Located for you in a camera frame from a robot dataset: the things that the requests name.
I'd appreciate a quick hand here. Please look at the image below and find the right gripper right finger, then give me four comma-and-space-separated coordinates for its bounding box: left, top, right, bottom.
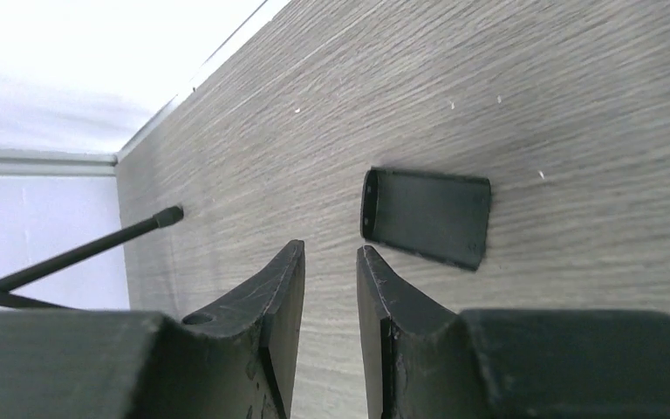
356, 246, 670, 418

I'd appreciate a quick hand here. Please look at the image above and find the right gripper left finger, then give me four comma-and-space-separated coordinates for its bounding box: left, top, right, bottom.
0, 240, 305, 418

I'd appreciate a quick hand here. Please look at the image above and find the black battery cover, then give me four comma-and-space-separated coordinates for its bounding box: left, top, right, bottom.
359, 167, 492, 271

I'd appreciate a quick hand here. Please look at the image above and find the black perforated music stand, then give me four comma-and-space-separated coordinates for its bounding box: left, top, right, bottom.
0, 205, 184, 309

